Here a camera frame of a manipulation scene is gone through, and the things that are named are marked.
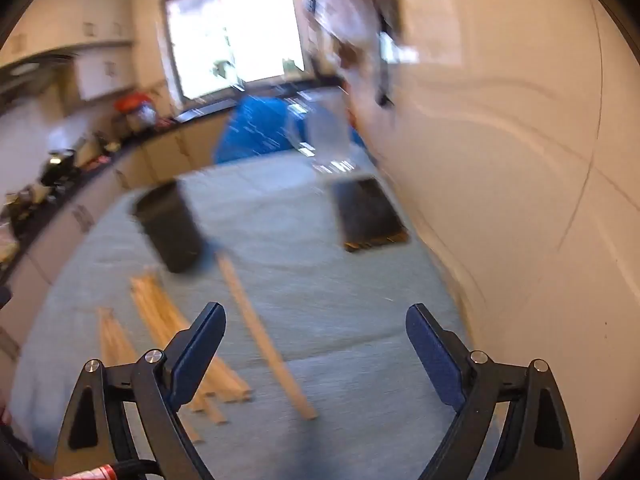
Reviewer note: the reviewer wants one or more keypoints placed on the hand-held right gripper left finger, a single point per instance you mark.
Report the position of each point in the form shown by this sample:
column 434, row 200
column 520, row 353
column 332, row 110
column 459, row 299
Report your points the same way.
column 200, row 355

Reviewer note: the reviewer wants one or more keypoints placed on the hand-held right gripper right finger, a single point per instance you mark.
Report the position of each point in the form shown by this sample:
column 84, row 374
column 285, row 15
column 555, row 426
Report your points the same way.
column 435, row 360

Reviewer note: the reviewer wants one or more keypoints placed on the black utensil holder cup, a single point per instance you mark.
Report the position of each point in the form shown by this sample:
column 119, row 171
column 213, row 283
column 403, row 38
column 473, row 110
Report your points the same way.
column 170, row 230

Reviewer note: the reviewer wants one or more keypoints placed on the grey-blue table cloth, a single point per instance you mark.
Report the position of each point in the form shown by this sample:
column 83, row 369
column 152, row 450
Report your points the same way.
column 310, row 280

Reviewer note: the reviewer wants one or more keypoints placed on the black flat tray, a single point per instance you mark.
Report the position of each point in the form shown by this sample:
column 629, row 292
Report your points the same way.
column 370, row 210

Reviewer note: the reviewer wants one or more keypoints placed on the beige lower cabinets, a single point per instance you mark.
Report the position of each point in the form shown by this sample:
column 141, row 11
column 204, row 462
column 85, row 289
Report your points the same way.
column 165, row 152

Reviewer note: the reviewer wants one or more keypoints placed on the beige cabinets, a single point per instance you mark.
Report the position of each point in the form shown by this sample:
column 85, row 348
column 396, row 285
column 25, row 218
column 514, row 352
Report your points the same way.
column 75, row 15
column 165, row 152

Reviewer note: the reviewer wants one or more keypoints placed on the blue plastic bag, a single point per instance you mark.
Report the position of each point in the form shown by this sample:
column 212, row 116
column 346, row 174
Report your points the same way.
column 255, row 130

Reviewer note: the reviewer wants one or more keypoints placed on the black wok with lid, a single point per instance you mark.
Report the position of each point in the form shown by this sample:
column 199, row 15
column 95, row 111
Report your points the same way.
column 60, row 162

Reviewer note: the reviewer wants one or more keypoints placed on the black kitchen countertop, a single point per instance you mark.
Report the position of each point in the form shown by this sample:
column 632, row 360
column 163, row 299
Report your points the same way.
column 197, row 111

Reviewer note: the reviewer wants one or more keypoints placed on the clear plastic container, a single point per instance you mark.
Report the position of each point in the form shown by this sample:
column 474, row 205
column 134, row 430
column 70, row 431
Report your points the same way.
column 327, row 130

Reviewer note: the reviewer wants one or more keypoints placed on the red bowl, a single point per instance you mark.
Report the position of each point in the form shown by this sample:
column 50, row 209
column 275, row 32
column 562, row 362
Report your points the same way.
column 131, row 104

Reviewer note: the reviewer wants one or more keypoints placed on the kitchen window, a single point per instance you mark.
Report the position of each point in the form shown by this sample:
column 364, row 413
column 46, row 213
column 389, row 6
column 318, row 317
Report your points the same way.
column 250, row 30

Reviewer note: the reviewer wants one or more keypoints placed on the range hood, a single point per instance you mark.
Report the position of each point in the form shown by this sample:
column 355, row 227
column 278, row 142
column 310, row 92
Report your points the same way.
column 30, row 67

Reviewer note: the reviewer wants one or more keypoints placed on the beige upper cabinets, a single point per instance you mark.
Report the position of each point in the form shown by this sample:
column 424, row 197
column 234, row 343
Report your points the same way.
column 75, row 15

